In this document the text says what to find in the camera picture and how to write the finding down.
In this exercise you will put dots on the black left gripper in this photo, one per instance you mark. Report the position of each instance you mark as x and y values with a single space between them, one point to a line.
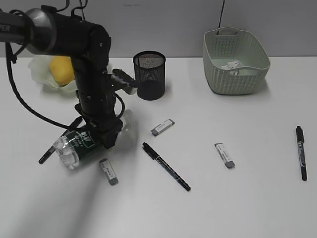
101 121

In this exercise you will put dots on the black marker pen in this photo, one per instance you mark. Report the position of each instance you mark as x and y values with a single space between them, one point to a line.
155 156
301 153
51 150

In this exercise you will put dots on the clear water bottle green label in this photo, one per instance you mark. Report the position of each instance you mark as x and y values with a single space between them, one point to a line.
76 147

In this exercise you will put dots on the yellow mango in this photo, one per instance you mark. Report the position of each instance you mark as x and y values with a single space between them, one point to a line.
62 70

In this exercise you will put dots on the white waste paper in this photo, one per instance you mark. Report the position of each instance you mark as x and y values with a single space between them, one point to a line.
232 67

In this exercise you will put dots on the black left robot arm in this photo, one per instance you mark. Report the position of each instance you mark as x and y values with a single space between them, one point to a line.
43 31

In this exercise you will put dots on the black mesh pen holder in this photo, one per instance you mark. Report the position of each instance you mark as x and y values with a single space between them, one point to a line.
149 68

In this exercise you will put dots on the pale green wavy plate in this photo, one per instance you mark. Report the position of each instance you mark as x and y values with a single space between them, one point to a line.
40 73

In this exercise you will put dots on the white grey eraser top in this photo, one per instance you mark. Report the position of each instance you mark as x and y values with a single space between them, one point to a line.
162 127

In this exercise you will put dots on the white grey eraser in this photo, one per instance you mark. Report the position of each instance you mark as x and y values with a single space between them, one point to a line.
108 171
223 153
162 127

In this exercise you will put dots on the white grey eraser left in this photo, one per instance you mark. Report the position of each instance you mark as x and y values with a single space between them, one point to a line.
108 171

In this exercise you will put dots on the white grey eraser right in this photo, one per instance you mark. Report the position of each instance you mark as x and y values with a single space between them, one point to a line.
223 153

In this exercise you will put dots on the pale green plastic basket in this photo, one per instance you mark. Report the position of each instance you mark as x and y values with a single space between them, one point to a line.
226 44

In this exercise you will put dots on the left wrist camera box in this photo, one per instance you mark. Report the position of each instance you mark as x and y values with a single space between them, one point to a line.
120 80

